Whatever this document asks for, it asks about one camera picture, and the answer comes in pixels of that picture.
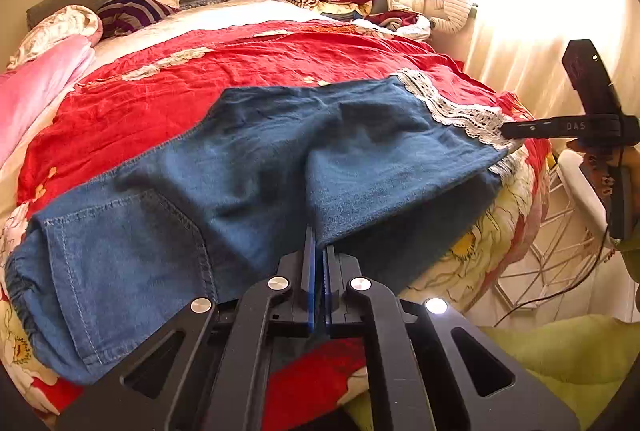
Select cream curtain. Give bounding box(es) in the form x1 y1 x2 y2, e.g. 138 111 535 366
370 0 640 152

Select blue denim pants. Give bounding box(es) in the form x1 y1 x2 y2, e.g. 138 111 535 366
5 68 523 386

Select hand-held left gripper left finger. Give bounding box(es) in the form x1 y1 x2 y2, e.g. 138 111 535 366
55 226 318 431

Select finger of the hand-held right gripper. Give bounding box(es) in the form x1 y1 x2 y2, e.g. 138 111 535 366
501 114 592 141

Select red floral blanket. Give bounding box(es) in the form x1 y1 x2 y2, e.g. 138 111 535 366
0 18 553 431

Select black cable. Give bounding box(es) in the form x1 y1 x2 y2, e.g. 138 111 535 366
495 146 625 317

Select white wire rack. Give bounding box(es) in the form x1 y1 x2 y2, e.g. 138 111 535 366
492 148 626 312

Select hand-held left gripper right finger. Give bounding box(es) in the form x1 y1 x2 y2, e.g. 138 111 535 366
322 245 581 431

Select light green garment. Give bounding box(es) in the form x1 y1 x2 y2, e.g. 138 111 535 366
345 313 640 431

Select pink blanket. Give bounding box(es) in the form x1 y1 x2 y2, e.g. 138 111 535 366
0 34 96 172

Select dark red cloth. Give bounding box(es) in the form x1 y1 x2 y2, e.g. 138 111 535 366
369 10 423 33

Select purple striped pillow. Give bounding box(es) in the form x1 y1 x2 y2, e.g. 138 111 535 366
96 0 178 37

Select white knitted sweater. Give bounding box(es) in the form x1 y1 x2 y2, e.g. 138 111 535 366
424 0 478 34

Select cream bedsheet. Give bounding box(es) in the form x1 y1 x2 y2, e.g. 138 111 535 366
90 0 381 62

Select floral white pillow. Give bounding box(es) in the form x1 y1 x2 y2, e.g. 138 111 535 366
7 5 103 69

